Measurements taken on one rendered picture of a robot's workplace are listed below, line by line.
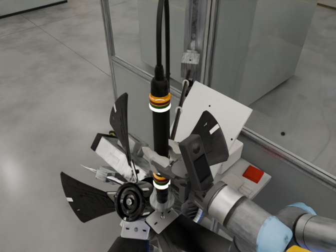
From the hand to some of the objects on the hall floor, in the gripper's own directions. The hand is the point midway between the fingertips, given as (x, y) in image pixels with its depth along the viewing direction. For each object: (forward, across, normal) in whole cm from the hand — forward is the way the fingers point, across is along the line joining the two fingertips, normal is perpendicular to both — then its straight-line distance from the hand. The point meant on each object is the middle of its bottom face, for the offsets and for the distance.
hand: (153, 143), depth 71 cm
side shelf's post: (+7, +54, -148) cm, 158 cm away
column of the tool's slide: (+37, +58, -149) cm, 164 cm away
